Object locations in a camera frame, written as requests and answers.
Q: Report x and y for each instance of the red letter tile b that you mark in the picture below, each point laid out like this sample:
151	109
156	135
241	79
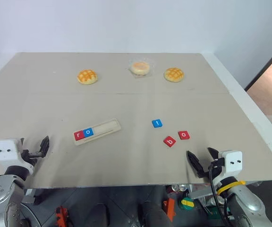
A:
169	142

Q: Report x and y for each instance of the silver metal plate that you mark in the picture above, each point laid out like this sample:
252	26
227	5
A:
199	192

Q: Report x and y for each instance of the yellow zip tie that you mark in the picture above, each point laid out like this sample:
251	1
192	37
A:
230	185

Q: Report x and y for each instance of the orange and black tool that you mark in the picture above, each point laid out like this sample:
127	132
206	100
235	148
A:
61	216

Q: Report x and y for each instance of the beige paper table cover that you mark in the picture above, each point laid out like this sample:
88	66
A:
126	106

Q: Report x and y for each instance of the beige letter tile tray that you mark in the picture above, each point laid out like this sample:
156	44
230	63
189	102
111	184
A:
105	127

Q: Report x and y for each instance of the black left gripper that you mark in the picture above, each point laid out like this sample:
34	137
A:
35	155

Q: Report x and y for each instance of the golden pineapple bun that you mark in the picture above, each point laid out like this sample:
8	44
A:
87	76
173	75

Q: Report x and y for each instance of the dark rounded shape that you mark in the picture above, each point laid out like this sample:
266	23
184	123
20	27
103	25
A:
153	215

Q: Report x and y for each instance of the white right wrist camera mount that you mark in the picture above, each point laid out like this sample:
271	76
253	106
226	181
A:
231	163

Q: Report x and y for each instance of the silver drink can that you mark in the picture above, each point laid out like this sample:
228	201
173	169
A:
183	187

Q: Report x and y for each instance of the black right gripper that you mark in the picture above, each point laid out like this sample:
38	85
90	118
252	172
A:
215	171

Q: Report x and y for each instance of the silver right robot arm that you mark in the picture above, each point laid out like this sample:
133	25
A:
247	203

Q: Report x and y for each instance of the orange plastic clamp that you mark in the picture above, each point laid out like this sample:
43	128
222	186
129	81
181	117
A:
170	209

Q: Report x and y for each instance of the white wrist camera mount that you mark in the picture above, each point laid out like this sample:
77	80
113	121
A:
231	163
7	151

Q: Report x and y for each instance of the green and yellow round tape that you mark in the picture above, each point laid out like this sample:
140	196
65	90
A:
187	203

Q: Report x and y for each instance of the blue letter tile t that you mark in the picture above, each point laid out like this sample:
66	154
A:
157	123

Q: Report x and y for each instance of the blue letter tile o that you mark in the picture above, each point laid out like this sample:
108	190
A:
88	132

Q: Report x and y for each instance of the red letter tile r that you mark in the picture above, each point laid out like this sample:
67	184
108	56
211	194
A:
78	135

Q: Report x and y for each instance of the plastic wrapped round bun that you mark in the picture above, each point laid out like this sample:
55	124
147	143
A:
140	67

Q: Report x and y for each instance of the red letter tile o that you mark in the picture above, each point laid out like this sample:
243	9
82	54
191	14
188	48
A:
184	135

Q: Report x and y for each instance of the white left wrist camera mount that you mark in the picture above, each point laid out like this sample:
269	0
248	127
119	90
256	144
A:
7	151

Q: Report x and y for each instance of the red drink can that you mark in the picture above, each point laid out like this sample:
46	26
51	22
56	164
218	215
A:
175	188

